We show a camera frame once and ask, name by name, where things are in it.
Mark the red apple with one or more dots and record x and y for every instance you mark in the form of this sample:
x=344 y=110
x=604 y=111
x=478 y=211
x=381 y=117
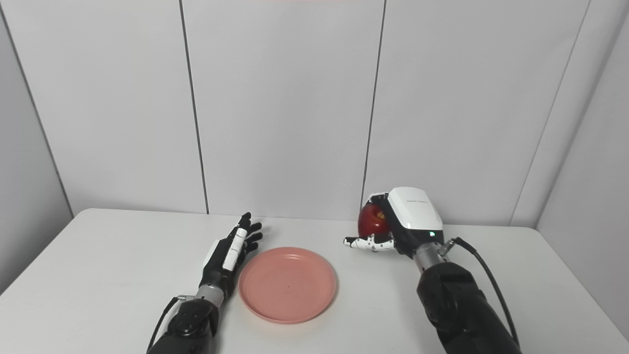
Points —
x=371 y=223

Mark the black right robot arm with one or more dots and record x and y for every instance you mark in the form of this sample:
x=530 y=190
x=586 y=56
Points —
x=457 y=309

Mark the pink round plastic plate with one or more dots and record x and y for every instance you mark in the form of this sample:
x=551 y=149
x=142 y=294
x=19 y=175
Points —
x=288 y=285

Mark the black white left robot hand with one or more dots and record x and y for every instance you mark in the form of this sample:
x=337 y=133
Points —
x=221 y=268

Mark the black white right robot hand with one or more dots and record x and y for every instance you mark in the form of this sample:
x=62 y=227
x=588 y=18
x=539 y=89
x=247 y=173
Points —
x=415 y=216

